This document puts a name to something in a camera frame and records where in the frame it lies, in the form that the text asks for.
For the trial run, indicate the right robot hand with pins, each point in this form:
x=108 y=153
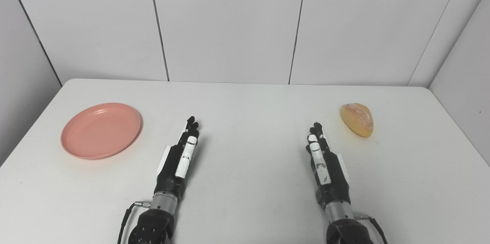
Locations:
x=333 y=177

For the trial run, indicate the golden bread roll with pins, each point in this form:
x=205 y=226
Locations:
x=357 y=119

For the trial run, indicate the pink plastic plate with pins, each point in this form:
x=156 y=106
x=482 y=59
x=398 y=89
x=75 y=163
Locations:
x=101 y=130

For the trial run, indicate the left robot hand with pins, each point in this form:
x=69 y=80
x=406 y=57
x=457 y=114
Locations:
x=170 y=169

